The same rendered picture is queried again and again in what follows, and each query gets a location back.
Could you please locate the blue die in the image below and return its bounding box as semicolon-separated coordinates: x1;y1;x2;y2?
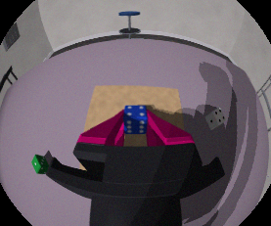
123;106;148;134

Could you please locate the tan mat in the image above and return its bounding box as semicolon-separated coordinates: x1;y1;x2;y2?
84;85;184;147

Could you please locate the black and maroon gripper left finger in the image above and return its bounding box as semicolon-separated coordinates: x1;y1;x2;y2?
77;110;125;147

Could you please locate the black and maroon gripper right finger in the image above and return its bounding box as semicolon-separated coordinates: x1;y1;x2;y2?
146;110;195;147

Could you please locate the green die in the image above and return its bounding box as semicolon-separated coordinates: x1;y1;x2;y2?
31;155;49;174

